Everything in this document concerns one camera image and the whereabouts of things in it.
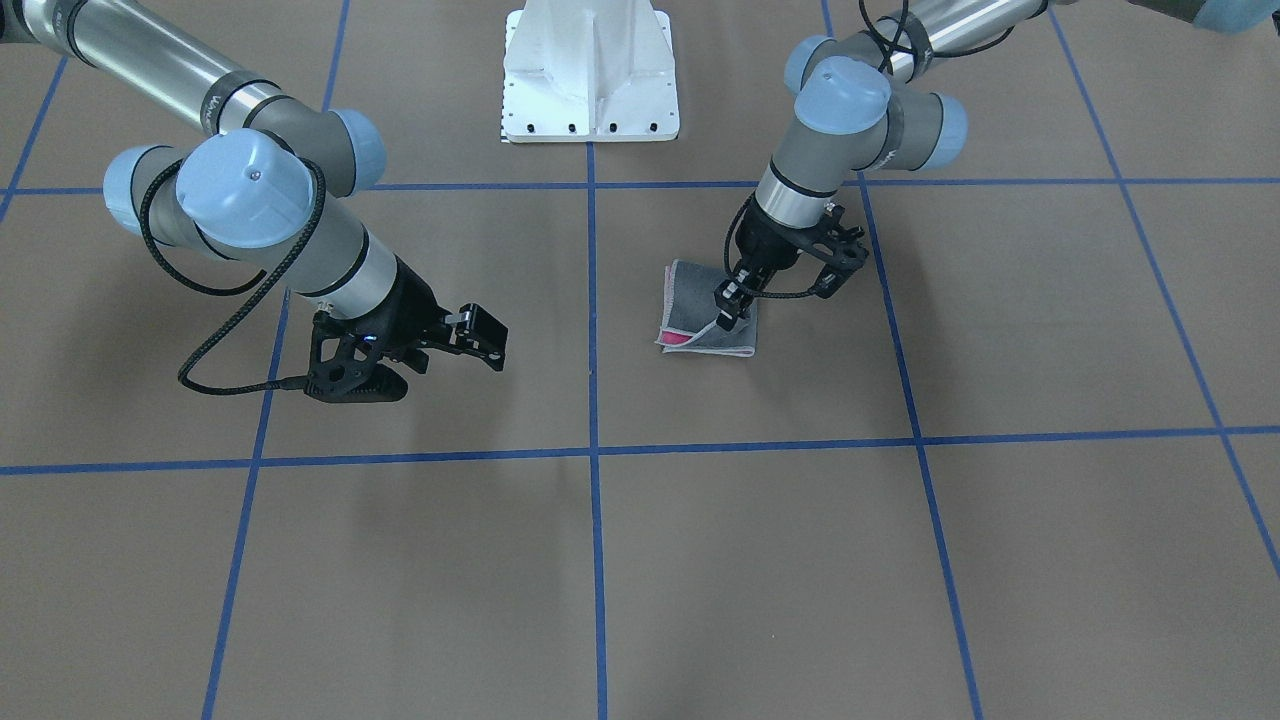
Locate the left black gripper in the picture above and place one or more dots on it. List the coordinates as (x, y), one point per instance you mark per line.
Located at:
(765, 242)

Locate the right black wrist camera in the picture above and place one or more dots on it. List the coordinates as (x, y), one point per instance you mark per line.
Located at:
(345, 363)

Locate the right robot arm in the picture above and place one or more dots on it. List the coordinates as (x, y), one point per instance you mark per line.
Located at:
(258, 204)

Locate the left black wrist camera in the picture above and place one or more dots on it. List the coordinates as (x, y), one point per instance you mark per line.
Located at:
(840, 248)

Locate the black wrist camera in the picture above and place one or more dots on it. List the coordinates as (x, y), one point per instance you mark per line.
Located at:
(840, 248)
(345, 363)

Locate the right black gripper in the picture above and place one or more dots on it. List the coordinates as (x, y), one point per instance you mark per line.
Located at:
(415, 300)

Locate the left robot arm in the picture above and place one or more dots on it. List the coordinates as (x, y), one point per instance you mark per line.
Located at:
(854, 109)

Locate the pink and grey towel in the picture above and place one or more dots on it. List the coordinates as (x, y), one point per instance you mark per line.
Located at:
(689, 318)

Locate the white central pedestal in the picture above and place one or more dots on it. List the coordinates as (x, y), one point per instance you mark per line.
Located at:
(589, 72)

